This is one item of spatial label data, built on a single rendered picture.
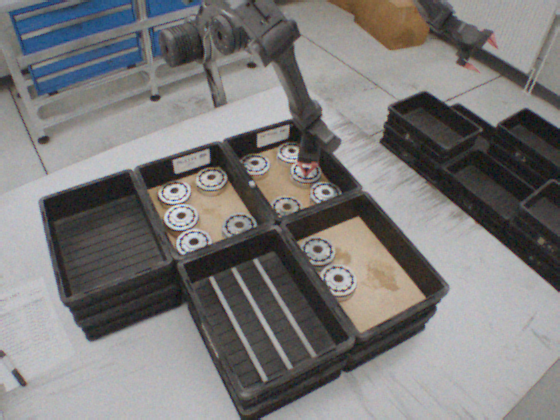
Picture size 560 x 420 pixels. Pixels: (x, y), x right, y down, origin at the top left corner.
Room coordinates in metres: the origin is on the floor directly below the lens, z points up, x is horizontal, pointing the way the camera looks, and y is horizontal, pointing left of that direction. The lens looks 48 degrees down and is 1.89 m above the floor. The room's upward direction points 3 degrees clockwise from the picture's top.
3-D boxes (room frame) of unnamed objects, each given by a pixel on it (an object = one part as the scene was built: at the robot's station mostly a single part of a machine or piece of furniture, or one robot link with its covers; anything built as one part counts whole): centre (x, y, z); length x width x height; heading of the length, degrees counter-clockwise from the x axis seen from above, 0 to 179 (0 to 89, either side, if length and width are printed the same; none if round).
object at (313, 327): (0.57, 0.03, 0.87); 0.40 x 0.30 x 0.11; 31
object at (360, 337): (0.72, -0.23, 0.92); 0.40 x 0.30 x 0.02; 31
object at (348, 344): (0.57, 0.03, 0.92); 0.40 x 0.30 x 0.02; 31
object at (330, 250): (0.78, -0.11, 0.86); 0.10 x 0.10 x 0.01
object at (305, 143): (1.10, -0.08, 0.98); 0.10 x 0.07 x 0.07; 174
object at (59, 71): (2.46, 1.26, 0.60); 0.72 x 0.03 x 0.56; 128
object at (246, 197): (0.91, 0.24, 0.87); 0.40 x 0.30 x 0.11; 31
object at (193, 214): (0.87, 0.29, 0.86); 0.10 x 0.10 x 0.01
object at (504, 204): (1.53, -0.99, 0.31); 0.40 x 0.30 x 0.34; 38
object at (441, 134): (1.84, -0.74, 0.37); 0.40 x 0.30 x 0.45; 38
